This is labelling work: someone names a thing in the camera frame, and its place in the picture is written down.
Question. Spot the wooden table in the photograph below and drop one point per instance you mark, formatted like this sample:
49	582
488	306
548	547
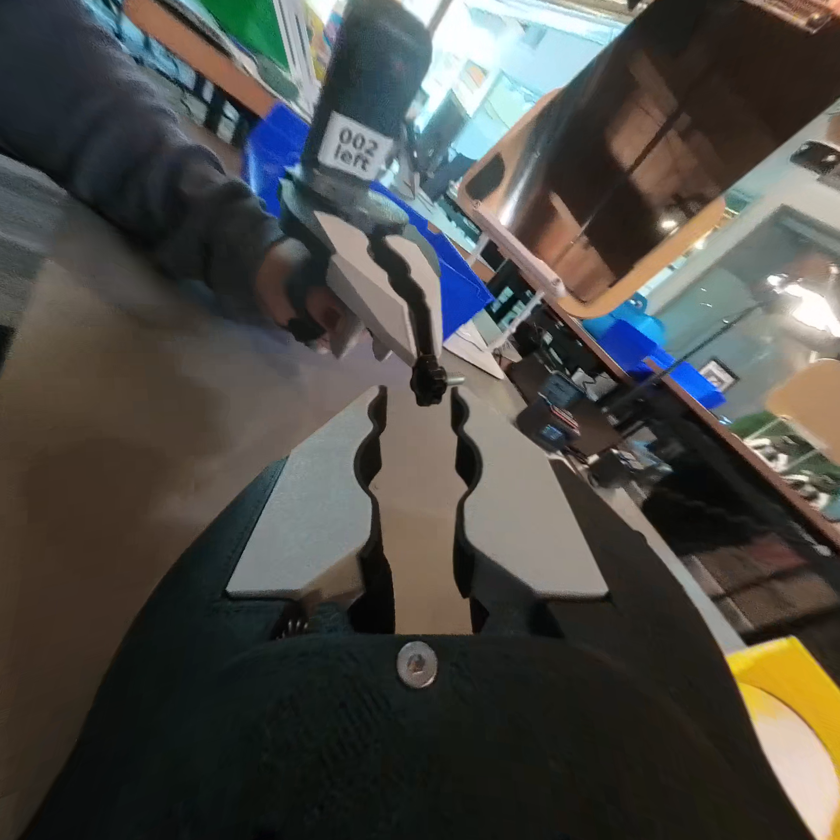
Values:
754	459

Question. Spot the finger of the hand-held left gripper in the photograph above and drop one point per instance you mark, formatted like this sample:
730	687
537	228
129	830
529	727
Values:
361	289
423	275

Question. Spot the yellow bin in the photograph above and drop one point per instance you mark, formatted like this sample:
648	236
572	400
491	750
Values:
787	663

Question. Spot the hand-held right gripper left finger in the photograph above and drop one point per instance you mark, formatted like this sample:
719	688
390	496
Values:
308	525

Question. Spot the person's left hand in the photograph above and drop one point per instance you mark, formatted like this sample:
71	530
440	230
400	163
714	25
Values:
328	313

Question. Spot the black knob with screw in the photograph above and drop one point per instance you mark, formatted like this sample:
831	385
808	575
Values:
430	387

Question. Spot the green board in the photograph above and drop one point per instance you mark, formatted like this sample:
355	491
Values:
249	26

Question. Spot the large blue bin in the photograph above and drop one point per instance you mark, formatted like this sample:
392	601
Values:
459	289

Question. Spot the monitor with tan rim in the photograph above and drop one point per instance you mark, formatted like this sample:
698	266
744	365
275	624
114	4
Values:
656	131

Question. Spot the person's left forearm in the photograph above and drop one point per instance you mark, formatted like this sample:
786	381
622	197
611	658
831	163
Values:
98	118

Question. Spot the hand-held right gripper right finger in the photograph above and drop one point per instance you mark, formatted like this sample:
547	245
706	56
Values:
525	525

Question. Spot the white monitor base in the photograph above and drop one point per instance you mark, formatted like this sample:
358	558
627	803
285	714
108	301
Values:
476	354

